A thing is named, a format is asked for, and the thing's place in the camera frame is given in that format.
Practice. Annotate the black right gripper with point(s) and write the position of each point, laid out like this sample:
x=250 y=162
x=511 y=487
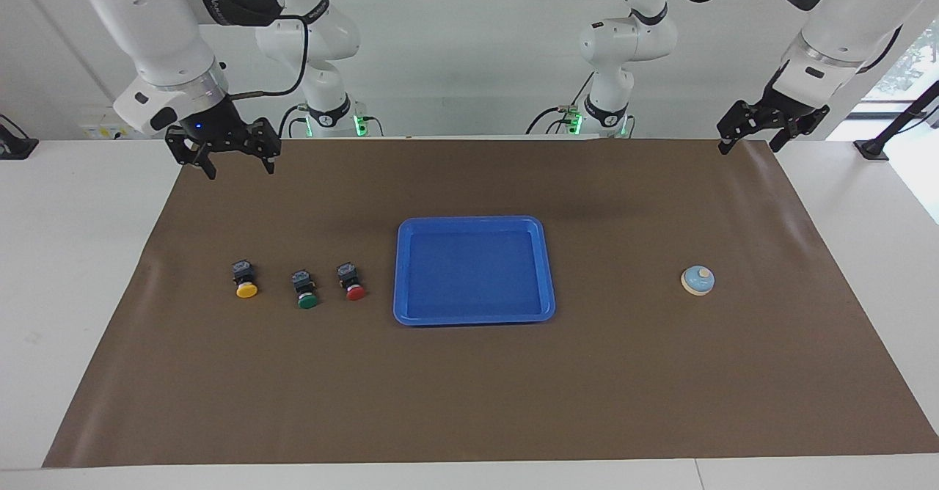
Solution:
x=220 y=127

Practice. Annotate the white wall outlet box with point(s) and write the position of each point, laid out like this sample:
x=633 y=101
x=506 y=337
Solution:
x=99 y=132

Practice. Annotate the light blue call bell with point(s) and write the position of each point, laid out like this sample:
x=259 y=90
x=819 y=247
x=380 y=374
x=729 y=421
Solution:
x=697 y=281

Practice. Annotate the red push button switch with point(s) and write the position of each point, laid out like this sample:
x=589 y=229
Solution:
x=355 y=292

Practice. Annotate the black table clamp mount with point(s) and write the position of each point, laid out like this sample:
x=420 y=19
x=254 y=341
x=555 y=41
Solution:
x=15 y=147

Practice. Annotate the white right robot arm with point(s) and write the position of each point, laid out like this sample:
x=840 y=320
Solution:
x=147 y=20

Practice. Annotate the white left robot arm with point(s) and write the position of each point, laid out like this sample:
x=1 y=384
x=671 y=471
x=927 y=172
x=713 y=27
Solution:
x=623 y=42

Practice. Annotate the yellow push button switch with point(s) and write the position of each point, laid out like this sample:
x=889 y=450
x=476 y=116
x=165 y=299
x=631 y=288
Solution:
x=246 y=289

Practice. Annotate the black stand arm with base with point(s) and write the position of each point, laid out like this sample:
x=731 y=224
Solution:
x=873 y=149

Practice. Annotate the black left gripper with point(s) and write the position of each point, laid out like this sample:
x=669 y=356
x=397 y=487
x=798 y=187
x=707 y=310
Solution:
x=777 y=117

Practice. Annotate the green push button switch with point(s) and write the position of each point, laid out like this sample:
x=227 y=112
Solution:
x=307 y=299

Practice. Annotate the brown table mat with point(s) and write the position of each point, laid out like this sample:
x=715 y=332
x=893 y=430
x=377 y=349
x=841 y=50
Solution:
x=469 y=387

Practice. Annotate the blue plastic tray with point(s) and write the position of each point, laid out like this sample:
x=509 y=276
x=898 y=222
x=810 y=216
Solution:
x=473 y=273

